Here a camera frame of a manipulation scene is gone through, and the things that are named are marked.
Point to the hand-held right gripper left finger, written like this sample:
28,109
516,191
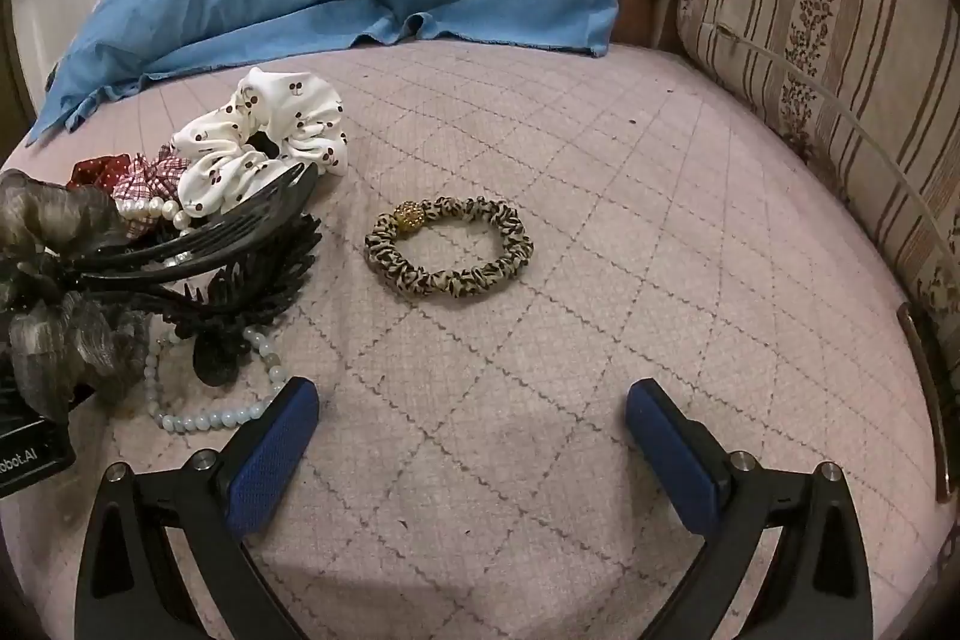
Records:
274,452

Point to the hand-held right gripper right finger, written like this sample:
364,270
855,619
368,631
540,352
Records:
671,452

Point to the brown organza hair accessory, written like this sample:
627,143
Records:
45,212

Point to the leopard print scrunchie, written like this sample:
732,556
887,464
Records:
450,284

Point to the red plaid hair bow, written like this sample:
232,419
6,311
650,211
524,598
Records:
154,179

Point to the white cherry print scrunchie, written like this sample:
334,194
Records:
225,145

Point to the black flower-shaped hair clip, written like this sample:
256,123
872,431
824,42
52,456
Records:
225,325

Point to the black long-toothed hair clip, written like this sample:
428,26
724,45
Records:
225,231

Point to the pink quilted bedspread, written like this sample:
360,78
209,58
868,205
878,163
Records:
600,235

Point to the white pearl strand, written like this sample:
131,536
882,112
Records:
150,209

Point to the red dotted scrunchie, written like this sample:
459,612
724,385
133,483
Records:
97,169

